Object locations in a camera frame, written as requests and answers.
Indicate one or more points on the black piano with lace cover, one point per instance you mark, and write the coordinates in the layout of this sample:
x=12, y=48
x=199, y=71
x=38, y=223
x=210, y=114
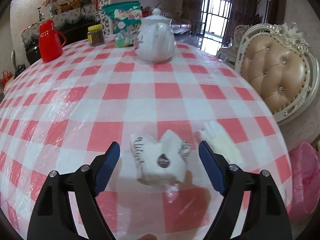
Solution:
x=72, y=24

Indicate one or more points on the pink lined trash bin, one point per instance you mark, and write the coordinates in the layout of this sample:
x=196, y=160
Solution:
x=305, y=180

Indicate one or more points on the red checkered tablecloth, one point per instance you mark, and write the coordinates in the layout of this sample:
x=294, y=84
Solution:
x=62, y=114

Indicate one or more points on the white plastic wrapper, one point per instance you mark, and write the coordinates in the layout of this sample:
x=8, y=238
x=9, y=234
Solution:
x=221, y=143

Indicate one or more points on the cream leather sofa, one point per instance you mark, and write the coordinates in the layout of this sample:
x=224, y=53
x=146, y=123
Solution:
x=180, y=27

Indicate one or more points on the printed crushed paper cup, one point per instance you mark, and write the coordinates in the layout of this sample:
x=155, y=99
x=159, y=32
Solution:
x=162, y=162

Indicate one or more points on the green snack bag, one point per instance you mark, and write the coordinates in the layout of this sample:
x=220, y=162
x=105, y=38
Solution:
x=126, y=18

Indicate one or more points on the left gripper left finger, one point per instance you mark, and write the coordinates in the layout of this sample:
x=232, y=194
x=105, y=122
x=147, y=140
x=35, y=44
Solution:
x=52, y=215

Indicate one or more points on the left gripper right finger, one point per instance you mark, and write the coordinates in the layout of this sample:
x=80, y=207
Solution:
x=266, y=217

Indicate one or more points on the yellow lid snack jar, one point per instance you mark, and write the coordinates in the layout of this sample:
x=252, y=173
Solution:
x=95, y=35

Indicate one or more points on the white ceramic teapot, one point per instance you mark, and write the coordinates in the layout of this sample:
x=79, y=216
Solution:
x=155, y=41

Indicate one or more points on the cream tufted ornate chair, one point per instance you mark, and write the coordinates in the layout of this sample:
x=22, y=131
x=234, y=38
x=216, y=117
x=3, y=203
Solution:
x=277, y=61

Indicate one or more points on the flower vase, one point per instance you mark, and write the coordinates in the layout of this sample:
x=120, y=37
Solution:
x=52, y=5

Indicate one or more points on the red thermos jug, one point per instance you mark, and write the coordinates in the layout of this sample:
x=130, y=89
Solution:
x=51, y=41

